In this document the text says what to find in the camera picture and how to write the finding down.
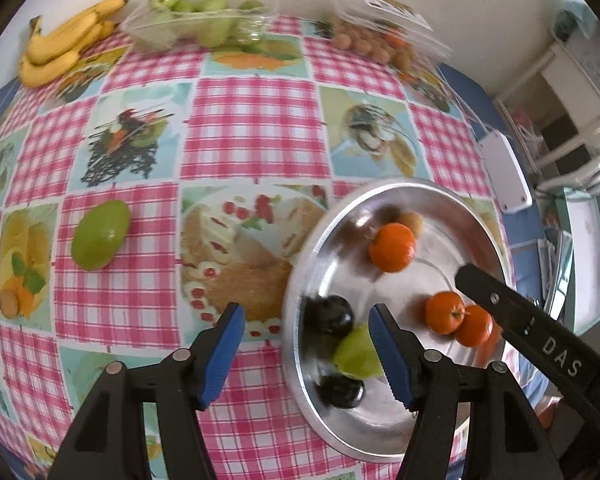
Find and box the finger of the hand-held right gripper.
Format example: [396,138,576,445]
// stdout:
[455,265,537,335]

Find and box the dark purple plum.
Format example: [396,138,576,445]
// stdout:
[317,377,366,409]
[305,295,356,346]

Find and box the large orange tangerine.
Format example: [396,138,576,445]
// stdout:
[369,222,417,273]

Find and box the small brown kiwi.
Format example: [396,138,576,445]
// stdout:
[399,211,425,237]

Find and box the white power adapter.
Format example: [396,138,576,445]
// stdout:
[477,130,533,213]

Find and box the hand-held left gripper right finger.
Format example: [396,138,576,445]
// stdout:
[367,303,566,480]

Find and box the yellow banana bunch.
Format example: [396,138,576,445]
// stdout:
[19,0,130,88]

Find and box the checkered printed tablecloth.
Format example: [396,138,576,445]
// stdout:
[0,10,551,480]

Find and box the small orange tangerine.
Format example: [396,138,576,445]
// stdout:
[454,305,495,348]

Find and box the silver metal plate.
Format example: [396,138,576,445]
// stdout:
[281,178,511,463]

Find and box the clear box of longans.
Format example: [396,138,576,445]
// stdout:
[325,0,453,68]

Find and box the green jujube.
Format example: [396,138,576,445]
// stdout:
[332,323,386,380]
[71,200,132,271]

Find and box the bag of green fruits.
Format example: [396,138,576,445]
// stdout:
[120,0,281,53]

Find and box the small tangerine with stem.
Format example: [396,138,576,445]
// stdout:
[425,291,467,336]

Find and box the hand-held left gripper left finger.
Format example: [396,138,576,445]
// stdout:
[47,302,246,480]

